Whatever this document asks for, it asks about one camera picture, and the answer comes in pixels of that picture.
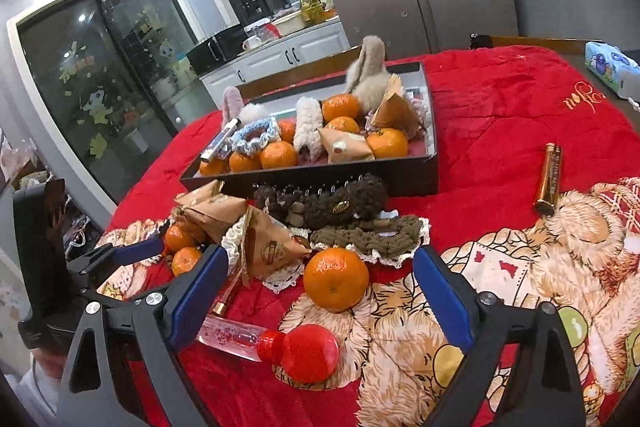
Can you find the blue crochet scrunchie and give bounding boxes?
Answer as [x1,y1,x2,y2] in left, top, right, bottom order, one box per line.
[231,117,282,156]

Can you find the beige fluffy hair clip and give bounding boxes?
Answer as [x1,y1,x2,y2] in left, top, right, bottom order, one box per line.
[344,36,401,115]

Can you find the white kitchen cabinet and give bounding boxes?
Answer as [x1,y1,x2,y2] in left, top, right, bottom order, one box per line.
[200,19,351,108]

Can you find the white fluffy hair clip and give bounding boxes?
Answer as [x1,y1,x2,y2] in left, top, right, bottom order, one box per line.
[292,97,325,158]

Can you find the gold cosmetic tube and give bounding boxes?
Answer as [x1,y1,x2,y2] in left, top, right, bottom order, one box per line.
[532,143,563,215]

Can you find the white fluffy pom hair tie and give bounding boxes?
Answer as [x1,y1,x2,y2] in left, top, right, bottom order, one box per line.
[239,103,271,124]

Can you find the shallow black cardboard tray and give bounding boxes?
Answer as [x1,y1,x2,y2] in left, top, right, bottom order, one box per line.
[179,61,440,198]

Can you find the wooden chair back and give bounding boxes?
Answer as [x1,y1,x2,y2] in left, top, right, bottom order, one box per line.
[235,52,396,100]
[470,34,606,55]

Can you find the white plastic basin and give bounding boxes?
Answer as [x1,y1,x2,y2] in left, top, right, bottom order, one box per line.
[272,13,307,36]

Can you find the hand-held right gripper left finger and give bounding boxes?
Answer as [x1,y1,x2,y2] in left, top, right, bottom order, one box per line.
[56,244,231,427]

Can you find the brown triangular snack packets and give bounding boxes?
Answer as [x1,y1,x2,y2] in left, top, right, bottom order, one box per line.
[220,207,306,294]

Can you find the small glass vial gold cap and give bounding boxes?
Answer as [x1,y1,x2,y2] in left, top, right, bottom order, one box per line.
[210,264,251,317]

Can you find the yellow oil bottles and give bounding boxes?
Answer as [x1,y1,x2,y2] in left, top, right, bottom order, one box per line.
[300,0,326,24]

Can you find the glass sliding door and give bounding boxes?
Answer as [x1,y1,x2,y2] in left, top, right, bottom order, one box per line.
[7,0,201,202]

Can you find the person's left forearm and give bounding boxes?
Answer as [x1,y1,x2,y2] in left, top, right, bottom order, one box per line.
[0,347,66,427]

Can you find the black microwave oven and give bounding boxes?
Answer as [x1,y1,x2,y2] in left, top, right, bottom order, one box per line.
[186,24,246,75]

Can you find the brown crochet lace-edged scrunchie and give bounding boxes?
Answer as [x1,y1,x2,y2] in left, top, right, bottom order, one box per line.
[310,212,431,267]

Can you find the small single tangerine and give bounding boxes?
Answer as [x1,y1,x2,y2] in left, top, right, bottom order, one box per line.
[164,223,197,253]
[171,247,203,277]

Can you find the heap of tangerines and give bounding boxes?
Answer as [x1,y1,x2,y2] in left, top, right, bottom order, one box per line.
[199,93,410,176]

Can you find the blue tissue pack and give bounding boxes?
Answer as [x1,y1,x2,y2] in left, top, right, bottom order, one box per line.
[584,41,640,100]

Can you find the large single tangerine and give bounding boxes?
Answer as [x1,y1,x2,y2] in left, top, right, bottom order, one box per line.
[303,247,371,313]

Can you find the clear bottle with red cap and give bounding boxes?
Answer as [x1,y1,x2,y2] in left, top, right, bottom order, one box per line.
[197,316,341,384]

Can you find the red printed blanket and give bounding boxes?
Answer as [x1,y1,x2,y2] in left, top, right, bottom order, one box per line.
[92,46,640,427]

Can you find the silver blue cosmetic tube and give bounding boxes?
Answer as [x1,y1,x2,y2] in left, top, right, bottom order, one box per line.
[200,118,242,162]

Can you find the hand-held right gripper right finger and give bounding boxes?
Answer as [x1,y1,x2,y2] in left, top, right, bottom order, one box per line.
[412,244,586,427]

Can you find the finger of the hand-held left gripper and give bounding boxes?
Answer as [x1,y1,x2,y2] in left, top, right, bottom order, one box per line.
[67,237,166,280]
[75,286,128,305]

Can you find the dark brown fluffy claw clip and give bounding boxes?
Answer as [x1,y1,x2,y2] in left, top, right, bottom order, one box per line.
[252,173,390,228]

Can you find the pink fluffy hair clip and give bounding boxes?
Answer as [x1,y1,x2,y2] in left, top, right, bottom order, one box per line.
[221,86,244,120]

